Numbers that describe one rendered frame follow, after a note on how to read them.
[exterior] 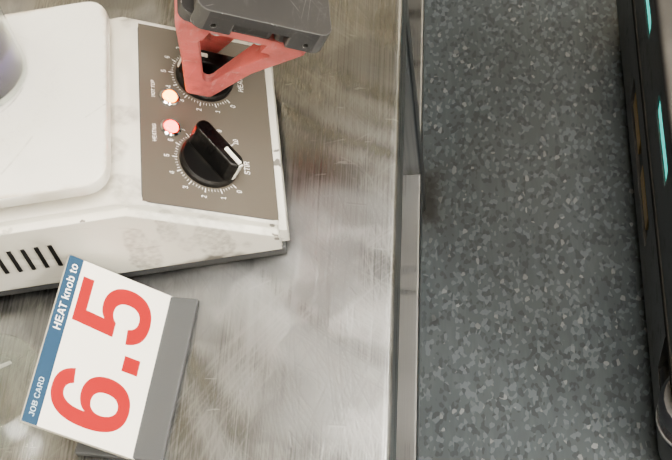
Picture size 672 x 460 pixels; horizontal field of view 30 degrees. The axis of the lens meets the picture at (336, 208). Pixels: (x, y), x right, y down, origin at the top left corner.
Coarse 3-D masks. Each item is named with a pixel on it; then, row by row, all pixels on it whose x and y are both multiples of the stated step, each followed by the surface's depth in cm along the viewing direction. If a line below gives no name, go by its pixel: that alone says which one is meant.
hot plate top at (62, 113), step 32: (32, 32) 65; (64, 32) 65; (96, 32) 65; (32, 64) 64; (64, 64) 64; (96, 64) 64; (32, 96) 63; (64, 96) 63; (96, 96) 63; (0, 128) 62; (32, 128) 62; (64, 128) 62; (96, 128) 61; (0, 160) 61; (32, 160) 61; (64, 160) 61; (96, 160) 60; (0, 192) 60; (32, 192) 60; (64, 192) 60
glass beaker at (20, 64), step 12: (0, 12) 60; (0, 24) 60; (0, 36) 60; (12, 36) 62; (0, 48) 61; (12, 48) 62; (0, 60) 61; (12, 60) 62; (24, 60) 63; (0, 72) 61; (12, 72) 62; (24, 72) 63; (0, 84) 62; (12, 84) 62; (0, 96) 62; (12, 96) 63
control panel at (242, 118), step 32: (160, 32) 68; (160, 64) 67; (160, 96) 65; (256, 96) 68; (160, 128) 64; (192, 128) 65; (224, 128) 66; (256, 128) 67; (160, 160) 63; (256, 160) 66; (160, 192) 62; (192, 192) 63; (224, 192) 64; (256, 192) 65
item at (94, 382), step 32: (96, 288) 63; (128, 288) 64; (96, 320) 63; (128, 320) 64; (64, 352) 61; (96, 352) 62; (128, 352) 63; (64, 384) 60; (96, 384) 61; (128, 384) 62; (64, 416) 60; (96, 416) 61; (128, 416) 62
